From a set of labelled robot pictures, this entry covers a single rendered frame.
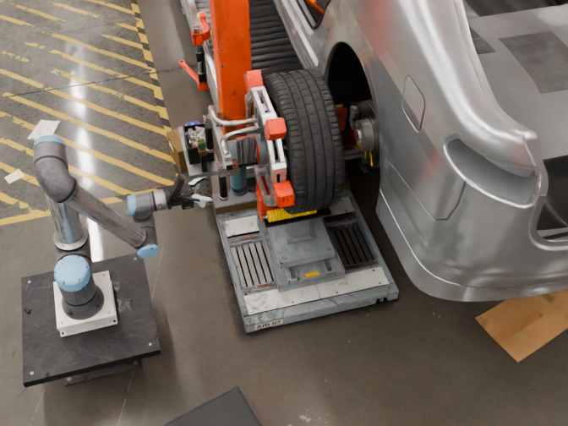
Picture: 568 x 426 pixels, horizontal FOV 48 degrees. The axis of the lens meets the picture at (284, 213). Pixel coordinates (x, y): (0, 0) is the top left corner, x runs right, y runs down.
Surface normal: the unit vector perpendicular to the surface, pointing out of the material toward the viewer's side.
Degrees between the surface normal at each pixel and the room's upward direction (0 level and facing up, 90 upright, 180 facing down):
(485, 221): 89
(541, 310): 2
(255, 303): 0
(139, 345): 0
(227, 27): 90
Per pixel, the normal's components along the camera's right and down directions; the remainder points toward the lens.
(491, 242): -0.26, 0.70
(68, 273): 0.06, -0.56
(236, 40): 0.26, 0.70
